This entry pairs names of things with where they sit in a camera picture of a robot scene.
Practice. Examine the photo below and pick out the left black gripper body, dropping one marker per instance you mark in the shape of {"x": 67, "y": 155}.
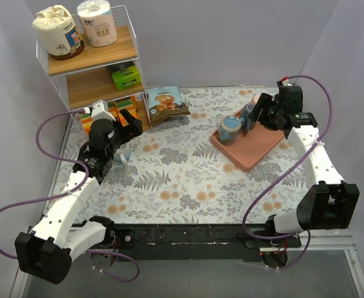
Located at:
{"x": 120, "y": 131}

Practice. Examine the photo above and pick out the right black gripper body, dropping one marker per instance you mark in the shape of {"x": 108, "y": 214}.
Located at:
{"x": 266, "y": 110}

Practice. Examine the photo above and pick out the light blue mug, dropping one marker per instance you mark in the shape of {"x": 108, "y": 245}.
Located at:
{"x": 123, "y": 153}

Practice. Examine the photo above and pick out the dark teal mug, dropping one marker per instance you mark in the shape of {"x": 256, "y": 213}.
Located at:
{"x": 246, "y": 123}

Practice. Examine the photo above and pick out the patterned blue mug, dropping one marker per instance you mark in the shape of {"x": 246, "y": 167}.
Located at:
{"x": 229, "y": 128}

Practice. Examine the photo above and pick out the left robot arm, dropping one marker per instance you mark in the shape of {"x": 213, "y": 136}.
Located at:
{"x": 48, "y": 250}

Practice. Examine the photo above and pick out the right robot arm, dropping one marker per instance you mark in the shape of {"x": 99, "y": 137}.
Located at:
{"x": 330, "y": 201}

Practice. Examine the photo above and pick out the pink mug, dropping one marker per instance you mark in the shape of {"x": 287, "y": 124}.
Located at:
{"x": 255, "y": 98}

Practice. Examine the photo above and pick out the middle sponge pack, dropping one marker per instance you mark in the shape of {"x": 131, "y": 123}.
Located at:
{"x": 119, "y": 116}

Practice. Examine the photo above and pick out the snack bag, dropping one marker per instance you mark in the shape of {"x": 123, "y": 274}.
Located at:
{"x": 165, "y": 102}

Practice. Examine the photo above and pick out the left sponge pack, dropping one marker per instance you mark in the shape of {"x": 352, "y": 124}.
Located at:
{"x": 86, "y": 122}

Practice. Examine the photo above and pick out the green tissue box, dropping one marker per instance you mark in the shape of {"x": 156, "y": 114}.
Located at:
{"x": 124, "y": 75}

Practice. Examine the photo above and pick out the pink tray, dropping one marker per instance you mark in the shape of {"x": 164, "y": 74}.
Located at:
{"x": 248, "y": 150}

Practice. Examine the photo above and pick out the floral table mat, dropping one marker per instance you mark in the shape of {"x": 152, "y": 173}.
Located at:
{"x": 176, "y": 176}

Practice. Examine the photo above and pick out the white toilet paper roll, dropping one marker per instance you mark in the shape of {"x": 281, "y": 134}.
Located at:
{"x": 98, "y": 22}

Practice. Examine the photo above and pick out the beige toilet paper roll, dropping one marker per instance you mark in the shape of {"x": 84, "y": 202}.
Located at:
{"x": 58, "y": 33}

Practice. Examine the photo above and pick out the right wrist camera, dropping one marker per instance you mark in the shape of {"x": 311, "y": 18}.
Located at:
{"x": 286, "y": 83}

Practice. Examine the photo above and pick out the white wire wooden shelf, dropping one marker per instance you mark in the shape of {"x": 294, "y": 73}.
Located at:
{"x": 83, "y": 80}

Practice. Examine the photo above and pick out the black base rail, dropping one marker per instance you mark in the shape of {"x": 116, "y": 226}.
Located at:
{"x": 187, "y": 242}

